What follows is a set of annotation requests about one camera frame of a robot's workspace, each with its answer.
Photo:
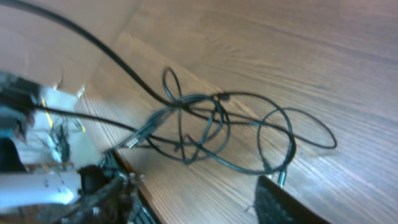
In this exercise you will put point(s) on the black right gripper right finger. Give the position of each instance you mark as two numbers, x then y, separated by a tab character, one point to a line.
275	206

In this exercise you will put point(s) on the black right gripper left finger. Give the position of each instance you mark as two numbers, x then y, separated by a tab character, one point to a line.
112	203

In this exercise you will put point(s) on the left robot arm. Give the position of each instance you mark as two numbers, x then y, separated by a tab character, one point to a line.
18	190

